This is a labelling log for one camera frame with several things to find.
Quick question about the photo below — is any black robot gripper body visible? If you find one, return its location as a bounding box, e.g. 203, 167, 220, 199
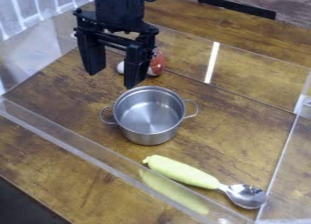
73, 0, 158, 51

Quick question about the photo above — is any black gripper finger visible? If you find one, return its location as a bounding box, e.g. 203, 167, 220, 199
76, 30, 105, 76
124, 46, 152, 89

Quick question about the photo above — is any red and white toy mushroom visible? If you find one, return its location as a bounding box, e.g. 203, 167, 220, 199
114, 48, 167, 77

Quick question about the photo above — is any stainless steel pot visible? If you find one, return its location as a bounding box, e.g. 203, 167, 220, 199
100, 86, 199, 146

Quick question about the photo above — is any black bar on table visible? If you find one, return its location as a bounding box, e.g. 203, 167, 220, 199
196, 0, 277, 20

